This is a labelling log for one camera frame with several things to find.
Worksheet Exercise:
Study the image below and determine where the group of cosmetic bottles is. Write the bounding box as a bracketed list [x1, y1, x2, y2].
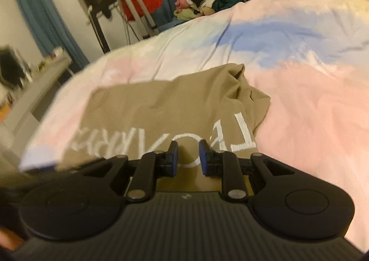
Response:
[29, 46, 64, 72]

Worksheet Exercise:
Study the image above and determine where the wavy frame mirror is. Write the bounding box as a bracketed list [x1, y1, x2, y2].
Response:
[0, 45, 26, 88]

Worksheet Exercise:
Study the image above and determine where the tan printed sweatshirt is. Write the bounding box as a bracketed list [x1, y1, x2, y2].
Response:
[56, 63, 271, 192]

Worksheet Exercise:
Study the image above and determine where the white black chair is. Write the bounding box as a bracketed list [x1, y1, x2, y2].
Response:
[86, 4, 111, 54]

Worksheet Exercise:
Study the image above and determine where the pastel pink blue duvet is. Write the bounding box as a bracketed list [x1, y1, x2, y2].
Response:
[19, 0, 369, 253]

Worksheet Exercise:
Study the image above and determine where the narrow blue curtain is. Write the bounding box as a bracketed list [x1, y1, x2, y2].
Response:
[7, 0, 90, 68]

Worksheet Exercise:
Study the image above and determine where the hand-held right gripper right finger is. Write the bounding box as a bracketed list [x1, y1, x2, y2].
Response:
[198, 139, 300, 202]

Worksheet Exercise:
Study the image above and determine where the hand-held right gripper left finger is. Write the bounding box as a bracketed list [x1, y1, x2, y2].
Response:
[72, 140, 179, 203]

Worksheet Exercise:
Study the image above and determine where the white vanity desk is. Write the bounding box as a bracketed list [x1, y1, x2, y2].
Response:
[0, 53, 72, 163]

